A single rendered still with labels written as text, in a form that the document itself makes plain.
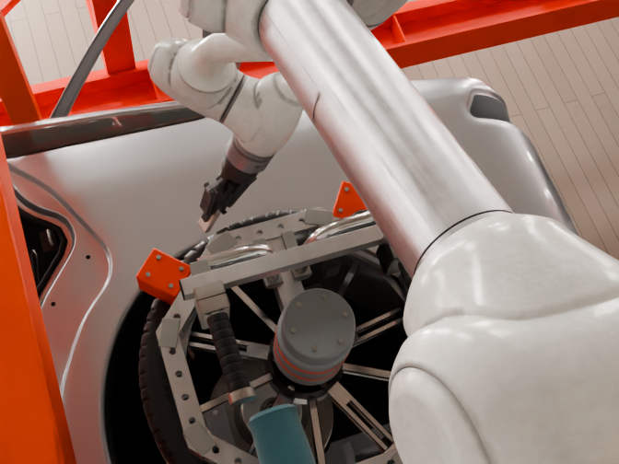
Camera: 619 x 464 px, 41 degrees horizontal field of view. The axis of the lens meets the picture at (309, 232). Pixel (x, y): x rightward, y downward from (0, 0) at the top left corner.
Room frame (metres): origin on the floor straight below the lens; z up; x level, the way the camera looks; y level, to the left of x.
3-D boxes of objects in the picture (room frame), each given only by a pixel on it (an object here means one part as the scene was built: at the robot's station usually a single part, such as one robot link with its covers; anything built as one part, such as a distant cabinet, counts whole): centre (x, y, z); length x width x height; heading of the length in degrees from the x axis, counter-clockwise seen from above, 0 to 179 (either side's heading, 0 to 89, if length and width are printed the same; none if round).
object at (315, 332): (1.48, 0.06, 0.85); 0.21 x 0.14 x 0.14; 13
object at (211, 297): (1.31, 0.20, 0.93); 0.09 x 0.05 x 0.05; 13
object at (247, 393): (1.28, 0.19, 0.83); 0.04 x 0.04 x 0.16
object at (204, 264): (1.41, 0.15, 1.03); 0.19 x 0.18 x 0.11; 13
